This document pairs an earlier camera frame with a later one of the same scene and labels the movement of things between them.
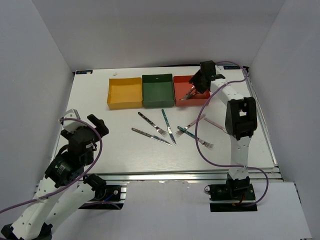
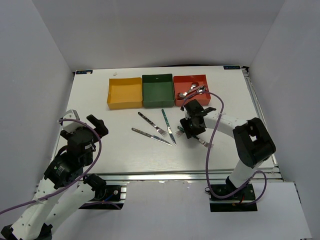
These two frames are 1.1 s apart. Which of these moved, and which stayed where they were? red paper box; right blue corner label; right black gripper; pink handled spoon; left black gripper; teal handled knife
Moved: pink handled spoon; right black gripper
Stayed: teal handled knife; left black gripper; red paper box; right blue corner label
